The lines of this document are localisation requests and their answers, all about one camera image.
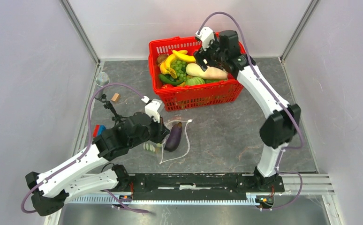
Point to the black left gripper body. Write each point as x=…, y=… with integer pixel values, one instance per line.
x=155, y=131

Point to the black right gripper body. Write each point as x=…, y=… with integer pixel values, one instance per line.
x=212, y=56

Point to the purple eggplant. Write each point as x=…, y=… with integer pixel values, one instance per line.
x=174, y=138

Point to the clear zip top bag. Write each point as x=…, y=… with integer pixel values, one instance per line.
x=184, y=146

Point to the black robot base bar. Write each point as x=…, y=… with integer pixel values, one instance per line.
x=198, y=186

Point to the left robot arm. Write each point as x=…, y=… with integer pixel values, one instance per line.
x=51, y=190

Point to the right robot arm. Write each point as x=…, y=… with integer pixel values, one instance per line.
x=282, y=118

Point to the white long squash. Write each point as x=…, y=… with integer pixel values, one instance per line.
x=211, y=73

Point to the yellow banana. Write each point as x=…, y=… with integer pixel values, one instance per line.
x=182, y=55
x=165, y=66

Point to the green grape bunch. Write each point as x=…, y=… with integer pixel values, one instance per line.
x=179, y=67

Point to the red plastic basket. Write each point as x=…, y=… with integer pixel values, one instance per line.
x=181, y=96

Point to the dark green cucumber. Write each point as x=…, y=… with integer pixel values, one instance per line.
x=165, y=79

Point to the small wooden block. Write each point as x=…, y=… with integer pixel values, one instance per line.
x=115, y=98

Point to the red blue toy brick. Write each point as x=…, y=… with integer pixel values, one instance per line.
x=98, y=130

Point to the black mini tripod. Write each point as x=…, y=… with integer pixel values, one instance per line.
x=116, y=118

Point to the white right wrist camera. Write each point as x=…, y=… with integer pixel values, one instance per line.
x=206, y=36

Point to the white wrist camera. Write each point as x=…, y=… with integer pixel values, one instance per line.
x=153, y=107
x=206, y=36

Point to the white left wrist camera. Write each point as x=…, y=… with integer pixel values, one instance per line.
x=153, y=107

